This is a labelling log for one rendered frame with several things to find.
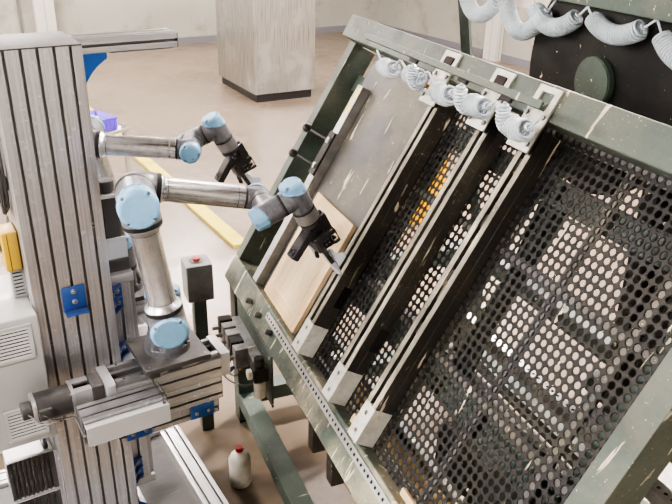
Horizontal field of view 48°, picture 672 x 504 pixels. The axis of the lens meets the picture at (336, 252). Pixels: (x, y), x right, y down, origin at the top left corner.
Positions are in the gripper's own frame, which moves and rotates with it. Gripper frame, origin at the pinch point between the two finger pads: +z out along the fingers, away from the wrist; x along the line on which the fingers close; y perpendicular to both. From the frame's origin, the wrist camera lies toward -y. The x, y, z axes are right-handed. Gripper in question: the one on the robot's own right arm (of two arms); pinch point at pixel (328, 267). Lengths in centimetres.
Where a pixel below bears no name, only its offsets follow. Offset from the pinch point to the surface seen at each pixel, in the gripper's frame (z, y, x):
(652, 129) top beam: -38, 63, -82
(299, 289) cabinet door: 33, -4, 42
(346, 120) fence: -2, 55, 68
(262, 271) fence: 37, -8, 73
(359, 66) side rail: -7, 80, 89
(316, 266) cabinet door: 25.9, 5.8, 37.9
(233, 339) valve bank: 44, -36, 56
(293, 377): 39.0, -28.7, 11.3
